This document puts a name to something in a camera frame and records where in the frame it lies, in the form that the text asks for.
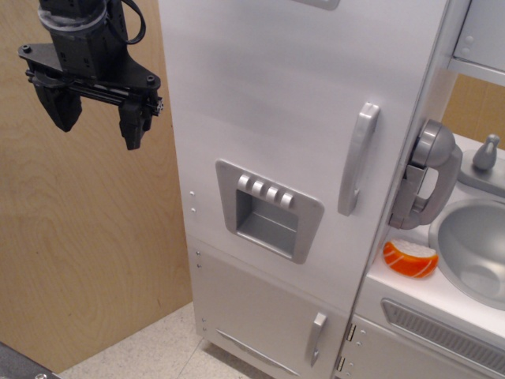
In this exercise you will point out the black base plate corner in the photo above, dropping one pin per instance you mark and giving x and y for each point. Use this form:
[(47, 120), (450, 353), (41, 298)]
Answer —
[(15, 365)]

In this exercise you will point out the white toy kitchen counter unit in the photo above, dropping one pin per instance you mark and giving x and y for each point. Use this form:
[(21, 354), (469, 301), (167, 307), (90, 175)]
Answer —
[(403, 327)]

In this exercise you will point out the grey toy sink basin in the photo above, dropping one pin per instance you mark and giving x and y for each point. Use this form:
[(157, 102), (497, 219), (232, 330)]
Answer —
[(468, 236)]

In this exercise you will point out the grey toy faucet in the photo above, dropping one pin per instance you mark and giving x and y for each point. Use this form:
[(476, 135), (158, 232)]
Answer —
[(482, 169)]

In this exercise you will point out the orange salmon sushi toy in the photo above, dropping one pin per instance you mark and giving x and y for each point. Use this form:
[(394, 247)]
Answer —
[(410, 259)]

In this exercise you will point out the silver lower door handle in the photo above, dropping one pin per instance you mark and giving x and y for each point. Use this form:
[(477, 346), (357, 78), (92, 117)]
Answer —
[(315, 332)]

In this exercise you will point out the white toy fridge door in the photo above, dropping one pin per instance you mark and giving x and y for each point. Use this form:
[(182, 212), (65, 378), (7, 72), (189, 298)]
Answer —
[(275, 87)]

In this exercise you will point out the grey ice dispenser panel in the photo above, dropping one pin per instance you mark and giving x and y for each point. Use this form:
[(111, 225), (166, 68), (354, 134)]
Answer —
[(275, 217)]

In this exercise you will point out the white upper cabinet shelf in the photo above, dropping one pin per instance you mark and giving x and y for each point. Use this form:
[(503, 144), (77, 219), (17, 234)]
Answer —
[(479, 51)]

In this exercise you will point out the silver fridge door handle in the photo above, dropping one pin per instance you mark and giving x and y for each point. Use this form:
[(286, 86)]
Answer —
[(362, 133)]

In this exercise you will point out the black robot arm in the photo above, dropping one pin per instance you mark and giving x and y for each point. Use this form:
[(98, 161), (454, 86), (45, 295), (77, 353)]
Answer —
[(88, 18)]

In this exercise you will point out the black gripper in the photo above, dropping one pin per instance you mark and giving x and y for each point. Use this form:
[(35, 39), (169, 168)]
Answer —
[(97, 67)]

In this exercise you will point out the white lower freezer door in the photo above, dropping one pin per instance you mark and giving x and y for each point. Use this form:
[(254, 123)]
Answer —
[(258, 318)]

